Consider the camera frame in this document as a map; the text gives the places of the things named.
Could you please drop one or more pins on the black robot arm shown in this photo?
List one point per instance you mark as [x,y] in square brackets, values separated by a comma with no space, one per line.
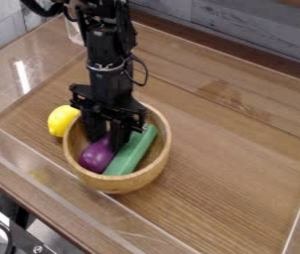
[106,29]

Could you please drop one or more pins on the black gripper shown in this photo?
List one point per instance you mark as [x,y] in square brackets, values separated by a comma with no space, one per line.
[106,101]

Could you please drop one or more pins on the brown wooden bowl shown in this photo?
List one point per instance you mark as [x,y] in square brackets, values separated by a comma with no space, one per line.
[149,167]

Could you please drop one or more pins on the clear acrylic tray wall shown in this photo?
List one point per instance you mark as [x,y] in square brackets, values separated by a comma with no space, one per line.
[227,197]

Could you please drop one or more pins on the green rectangular block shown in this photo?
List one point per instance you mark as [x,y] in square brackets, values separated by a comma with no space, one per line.
[132,153]

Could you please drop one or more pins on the yellow toy lemon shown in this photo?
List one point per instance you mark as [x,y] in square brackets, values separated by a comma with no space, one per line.
[59,119]

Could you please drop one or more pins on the purple toy eggplant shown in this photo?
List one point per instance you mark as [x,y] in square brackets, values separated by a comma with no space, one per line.
[97,156]

